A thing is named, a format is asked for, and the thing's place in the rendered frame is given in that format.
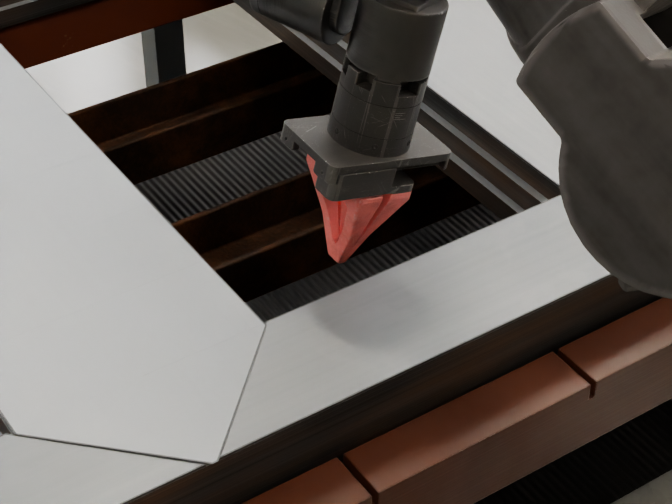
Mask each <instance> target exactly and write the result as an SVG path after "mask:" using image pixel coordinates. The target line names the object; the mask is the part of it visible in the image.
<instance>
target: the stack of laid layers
mask: <svg viewBox="0 0 672 504"><path fill-rule="evenodd" d="M91 1H95V0H0V29H2V28H5V27H9V26H12V25H15V24H18V23H22V22H25V21H28V20H32V19H35V18H38V17H42V16H45V15H48V14H52V13H55V12H58V11H62V10H65V9H68V8H72V7H75V6H78V5H81V4H85V3H88V2H91ZM233 1H234V2H235V3H236V4H237V5H239V6H240V7H241V8H242V9H244V10H245V11H246V12H247V13H248V14H250V15H251V16H252V17H253V18H255V19H256V20H257V21H258V22H260V23H261V24H262V25H263V26H264V27H266V28H267V29H268V30H269V31H271V32H272V33H273V34H274V35H276V36H277V37H278V38H279V39H280V40H282V41H283V42H284V43H285V44H287V45H288V46H289V47H290V48H291V49H293V50H294V51H295V52H296V53H298V54H299V55H300V56H301V57H303V58H304V59H305V60H306V61H307V62H309V63H310V64H311V65H312V66H314V67H315V68H316V69H317V70H319V71H320V72H321V73H322V74H323V75H325V76H326V77H327V78H328V79H330V80H331V81H332V82H333V83H334V84H336V85H337V86H338V82H339V78H340V74H341V70H342V66H343V62H344V58H345V54H346V50H347V46H348V42H349V38H350V34H351V31H350V32H349V33H347V34H346V35H345V36H344V37H343V38H342V39H341V40H340V41H339V42H337V43H336V44H333V45H327V44H325V43H323V42H321V41H318V40H316V39H314V38H312V37H310V36H307V35H305V34H303V33H301V32H299V31H296V30H294V29H292V28H290V27H288V26H285V25H283V24H281V23H279V22H277V21H274V20H272V19H270V18H268V17H266V16H263V15H261V14H259V13H257V12H255V11H254V10H253V9H252V8H251V5H250V2H249V0H233ZM417 122H418V123H419V124H421V125H422V126H423V127H424V128H425V129H427V130H428V131H429V132H430V133H431V134H433V135H434V136H435V137H436V138H437V139H439V140H440V141H441V142H442V143H443V144H445V145H446V146H447V147H448V148H449V149H450V150H451V155H450V158H449V161H448V165H447V168H446V169H445V170H443V169H442V168H441V167H440V166H438V165H435V166H436V167H438V168H439V169H440V170H441V171H443V172H444V173H445V174H446V175H447V176H449V177H450V178H451V179H452V180H454V181H455V182H456V183H457V184H459V185H460V186H461V187H462V188H463V189H465V190H466V191H467V192H468V193H470V194H471V195H472V196H473V197H475V198H476V199H477V200H478V201H479V202H481V203H482V204H483V205H484V206H486V207H487V208H488V209H489V210H490V211H492V212H493V213H494V214H495V215H497V216H498V217H499V218H500V219H502V220H503V219H505V218H507V217H510V216H512V215H514V214H517V213H519V212H521V211H523V210H526V209H528V208H530V207H533V206H535V205H537V204H540V203H542V202H544V201H547V200H549V199H551V198H554V197H556V196H558V195H561V192H560V187H558V186H557V185H556V184H555V183H553V182H552V181H551V180H549V179H548V178H547V177H545V176H544V175H543V174H541V173H540V172H539V171H537V170H536V169H535V168H533V167H532V166H531V165H530V164H528V163H527V162H526V161H524V160H523V159H522V158H520V157H519V156H518V155H516V154H515V153H514V152H512V151H511V150H510V149H508V148H507V147H506V146H505V145H503V144H502V143H501V142H499V141H498V140H497V139H495V138H494V137H493V136H491V135H490V134H489V133H487V132H486V131H485V130H483V129H482V128H481V127H480V126H478V125H477V124H476V123H474V122H473V121H472V120H470V119H469V118H468V117H466V116H465V115H464V114H462V113H461V112H460V111H458V110H457V109H456V108H455V107H453V106H452V105H451V104H449V103H448V102H447V101H445V100H444V99H443V98H441V97H440V96H439V95H437V94H436V93H435V92H433V91H432V90H431V89H430V88H428V87H427V86H426V90H425V93H424V97H423V101H422V104H421V108H420V111H419V115H418V118H417ZM661 298H663V297H660V296H656V295H652V294H648V293H645V292H642V291H640V290H636V291H629V292H626V291H624V290H622V288H621V287H620V285H619V283H618V278H616V277H615V276H613V275H610V276H608V277H606V278H603V279H601V280H599V281H597V282H595V283H593V284H591V285H589V286H586V287H584V288H582V289H580V290H578V291H576V292H574V293H572V294H569V295H567V296H565V297H563V298H561V299H559V300H557V301H555V302H552V303H550V304H548V305H546V306H544V307H542V308H540V309H537V310H535V311H533V312H531V313H529V314H527V315H525V316H523V317H520V318H518V319H516V320H514V321H512V322H510V323H508V324H506V325H503V326H501V327H499V328H497V329H495V330H493V331H491V332H489V333H486V334H484V335H482V336H480V337H478V338H476V339H474V340H472V341H469V342H467V343H465V344H463V345H461V346H459V347H457V348H455V349H452V350H450V351H448V352H446V353H444V354H442V355H440V356H437V357H435V358H433V359H431V360H429V361H427V362H425V363H423V364H420V365H418V366H416V367H414V368H412V369H410V370H408V371H406V372H403V373H401V374H399V375H397V376H395V377H393V378H391V379H389V380H386V381H384V382H382V383H380V384H378V385H376V386H374V387H372V388H369V389H367V390H365V391H363V392H361V393H359V394H357V395H355V396H352V397H350V398H348V399H346V400H344V401H342V402H340V403H337V404H335V405H333V406H331V407H329V408H327V409H325V410H323V411H320V412H318V413H316V414H314V415H312V416H310V417H308V418H306V419H303V420H301V421H299V422H297V423H295V424H293V425H291V426H289V427H286V428H284V429H282V430H280V431H278V432H276V433H274V434H272V435H269V436H267V437H265V438H263V439H261V440H259V441H257V442H255V443H252V444H250V445H248V446H246V447H244V448H242V449H240V450H238V451H235V452H233V453H231V454H229V455H227V456H225V457H223V458H220V459H219V462H217V463H215V464H213V465H210V464H207V465H206V466H204V467H202V468H199V469H197V470H195V471H193V472H191V473H189V474H187V475H184V476H182V477H180V478H178V479H176V480H174V481H172V482H170V483H167V484H165V485H163V486H161V487H159V488H157V489H155V490H153V491H150V492H148V493H146V494H144V495H142V496H140V497H138V498H136V499H133V500H131V501H129V502H127V503H125V504H241V503H243V502H246V501H248V500H250V499H252V498H254V497H256V496H258V495H260V494H262V493H264V492H266V491H268V490H270V489H272V488H274V487H276V486H278V485H280V484H282V483H284V482H286V481H288V480H291V479H293V478H295V477H297V476H299V475H301V474H303V473H305V472H307V471H309V470H311V469H313V468H315V467H317V466H319V465H321V464H323V463H325V462H327V461H329V460H331V459H333V458H335V457H337V458H338V459H339V460H340V461H342V460H343V454H344V453H346V452H348V451H350V450H352V449H354V448H356V447H358V446H360V445H362V444H364V443H366V442H368V441H370V440H372V439H374V438H376V437H378V436H380V435H383V434H385V433H387V432H389V431H391V430H393V429H395V428H397V427H399V426H401V425H403V424H405V423H407V422H409V421H411V420H413V419H415V418H417V417H419V416H421V415H423V414H425V413H428V412H430V411H432V410H434V409H436V408H438V407H440V406H442V405H444V404H446V403H448V402H450V401H452V400H454V399H456V398H458V397H460V396H462V395H464V394H466V393H468V392H470V391H473V390H475V389H477V388H479V387H481V386H483V385H485V384H487V383H489V382H491V381H493V380H495V379H497V378H499V377H501V376H503V375H505V374H507V373H509V372H511V371H513V370H515V369H517V368H520V367H522V366H524V365H526V364H528V363H530V362H532V361H534V360H536V359H538V358H540V357H542V356H544V355H546V354H548V353H550V352H552V351H553V352H554V353H555V354H556V355H557V354H558V348H560V347H562V346H565V345H567V344H569V343H571V342H573V341H575V340H577V339H579V338H581V337H583V336H585V335H587V334H589V333H591V332H593V331H595V330H597V329H599V328H601V327H603V326H605V325H607V324H610V323H612V322H614V321H616V320H618V319H620V318H622V317H624V316H626V315H628V314H630V313H632V312H634V311H636V310H638V309H640V308H642V307H644V306H646V305H648V304H650V303H652V302H655V301H657V300H659V299H661Z"/></svg>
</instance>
